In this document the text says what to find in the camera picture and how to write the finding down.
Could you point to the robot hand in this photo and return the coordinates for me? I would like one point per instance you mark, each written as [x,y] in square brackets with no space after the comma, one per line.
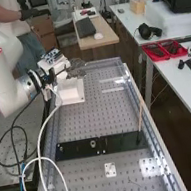
[55,65]

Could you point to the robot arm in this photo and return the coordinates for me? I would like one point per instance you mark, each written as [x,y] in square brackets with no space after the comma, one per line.
[3,82]

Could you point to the smaller metal nut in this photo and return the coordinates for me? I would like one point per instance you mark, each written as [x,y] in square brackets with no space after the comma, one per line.
[61,149]

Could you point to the larger metal nut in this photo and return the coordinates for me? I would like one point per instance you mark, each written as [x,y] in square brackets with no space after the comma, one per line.
[92,144]

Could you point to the cardboard box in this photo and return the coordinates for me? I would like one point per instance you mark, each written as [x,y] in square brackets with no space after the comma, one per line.
[42,25]
[48,41]

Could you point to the small white box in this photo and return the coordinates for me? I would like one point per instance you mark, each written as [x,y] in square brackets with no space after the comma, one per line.
[70,92]

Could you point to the white mouse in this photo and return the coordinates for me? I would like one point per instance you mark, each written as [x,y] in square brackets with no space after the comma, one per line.
[98,36]

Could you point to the wooden desk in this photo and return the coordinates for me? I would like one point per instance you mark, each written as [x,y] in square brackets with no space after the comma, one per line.
[105,36]

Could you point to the person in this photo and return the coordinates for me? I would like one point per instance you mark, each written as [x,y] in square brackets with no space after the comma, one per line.
[4,11]

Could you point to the clear box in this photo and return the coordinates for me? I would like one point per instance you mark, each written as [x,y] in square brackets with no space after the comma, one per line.
[120,112]

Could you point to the thin stick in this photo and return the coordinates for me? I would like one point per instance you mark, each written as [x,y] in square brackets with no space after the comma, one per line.
[141,110]

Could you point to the black headphones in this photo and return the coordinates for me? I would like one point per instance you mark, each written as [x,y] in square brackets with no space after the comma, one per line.
[149,30]

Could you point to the black plate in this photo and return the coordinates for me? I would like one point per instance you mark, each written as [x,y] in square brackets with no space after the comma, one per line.
[118,142]

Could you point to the light wooden box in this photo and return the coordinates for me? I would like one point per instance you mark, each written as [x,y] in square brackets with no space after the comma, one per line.
[137,6]

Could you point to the red tray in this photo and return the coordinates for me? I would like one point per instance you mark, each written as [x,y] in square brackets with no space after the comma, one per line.
[174,47]
[155,51]

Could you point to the small white square plate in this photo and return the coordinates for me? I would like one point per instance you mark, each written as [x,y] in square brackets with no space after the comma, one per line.
[110,169]

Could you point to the white desk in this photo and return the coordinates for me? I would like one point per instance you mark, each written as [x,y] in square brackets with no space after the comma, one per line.
[168,23]
[184,94]

